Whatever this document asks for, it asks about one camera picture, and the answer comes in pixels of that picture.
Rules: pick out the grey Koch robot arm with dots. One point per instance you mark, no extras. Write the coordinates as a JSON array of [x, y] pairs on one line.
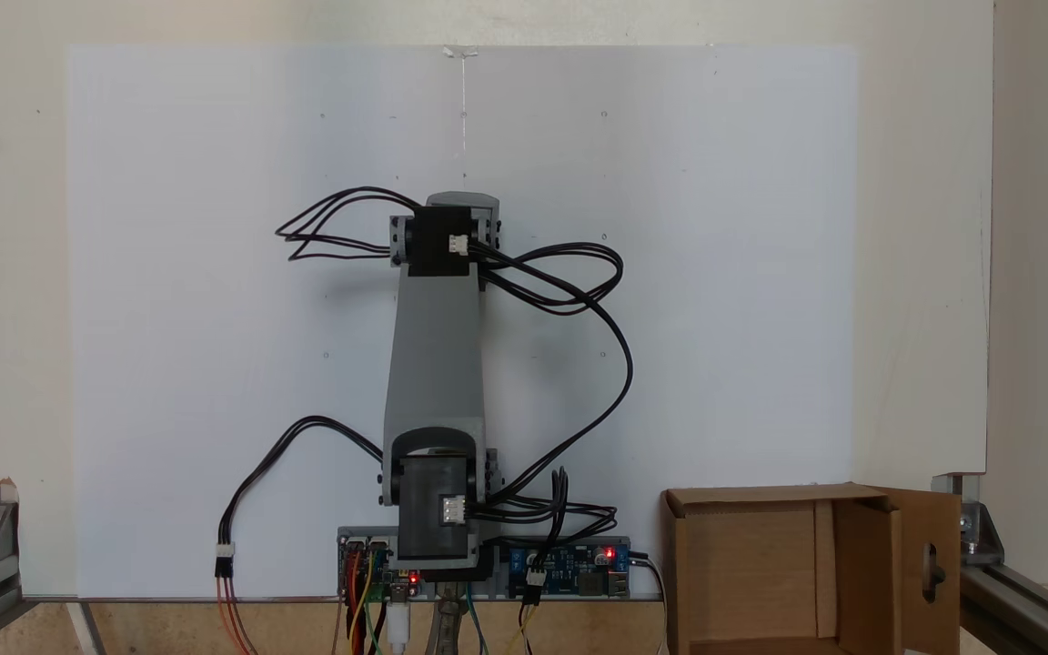
[[433, 355]]

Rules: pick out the clear tape piece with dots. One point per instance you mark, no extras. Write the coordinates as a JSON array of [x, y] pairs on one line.
[[460, 52]]

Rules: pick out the white paper sheet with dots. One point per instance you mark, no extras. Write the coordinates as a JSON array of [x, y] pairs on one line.
[[215, 273]]

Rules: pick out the motor controller circuit board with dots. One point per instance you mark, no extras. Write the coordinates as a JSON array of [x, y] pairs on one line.
[[378, 573]]

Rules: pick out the blue power circuit board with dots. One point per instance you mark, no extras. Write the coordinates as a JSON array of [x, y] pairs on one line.
[[569, 569]]

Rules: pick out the grey mounting plate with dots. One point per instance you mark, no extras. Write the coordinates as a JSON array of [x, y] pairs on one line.
[[501, 593]]

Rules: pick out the metal table clamp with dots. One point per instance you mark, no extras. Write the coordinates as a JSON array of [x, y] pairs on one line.
[[448, 635]]

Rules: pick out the brown cardboard box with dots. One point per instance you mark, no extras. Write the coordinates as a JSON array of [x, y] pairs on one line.
[[751, 564]]

